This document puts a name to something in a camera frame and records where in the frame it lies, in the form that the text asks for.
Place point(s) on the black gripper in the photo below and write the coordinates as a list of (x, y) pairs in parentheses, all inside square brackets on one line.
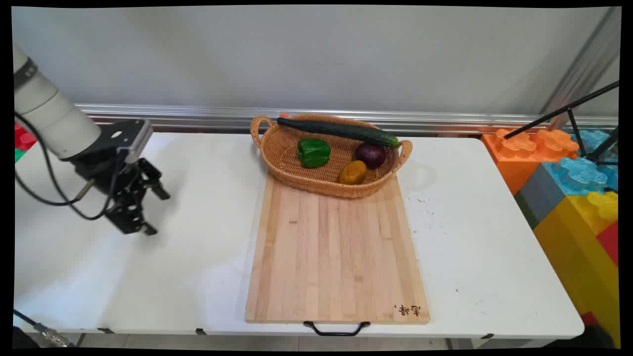
[(106, 175)]

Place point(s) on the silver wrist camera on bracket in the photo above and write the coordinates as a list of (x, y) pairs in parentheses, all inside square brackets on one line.
[(134, 141)]

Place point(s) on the green toy block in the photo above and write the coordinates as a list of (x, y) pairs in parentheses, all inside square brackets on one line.
[(18, 155)]

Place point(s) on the big yellow toy block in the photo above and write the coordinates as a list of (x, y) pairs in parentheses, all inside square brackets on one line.
[(573, 257)]

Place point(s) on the big red toy block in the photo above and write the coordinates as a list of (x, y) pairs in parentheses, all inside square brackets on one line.
[(610, 242)]

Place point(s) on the horizontal aluminium rail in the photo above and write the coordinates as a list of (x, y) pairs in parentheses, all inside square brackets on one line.
[(198, 116)]

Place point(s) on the purple red onion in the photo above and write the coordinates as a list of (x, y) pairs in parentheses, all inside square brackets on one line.
[(371, 155)]

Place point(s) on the long dark green cucumber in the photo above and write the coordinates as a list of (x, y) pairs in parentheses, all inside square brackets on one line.
[(336, 129)]

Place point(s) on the big blue toy block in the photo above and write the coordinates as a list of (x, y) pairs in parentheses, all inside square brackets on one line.
[(576, 175), (593, 141)]

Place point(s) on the yellow brown potato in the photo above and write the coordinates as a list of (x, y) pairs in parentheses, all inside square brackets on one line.
[(352, 173)]

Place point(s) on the green bell pepper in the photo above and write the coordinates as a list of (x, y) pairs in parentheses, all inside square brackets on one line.
[(314, 153)]

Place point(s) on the black tripod stand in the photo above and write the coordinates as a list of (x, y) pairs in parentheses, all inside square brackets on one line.
[(568, 110)]

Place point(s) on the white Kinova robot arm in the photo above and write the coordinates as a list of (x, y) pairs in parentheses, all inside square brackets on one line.
[(54, 118)]

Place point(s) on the big orange toy block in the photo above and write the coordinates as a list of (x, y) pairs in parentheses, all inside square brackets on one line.
[(509, 163)]

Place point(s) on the slanted aluminium post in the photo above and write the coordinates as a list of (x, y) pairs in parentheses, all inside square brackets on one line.
[(586, 64)]

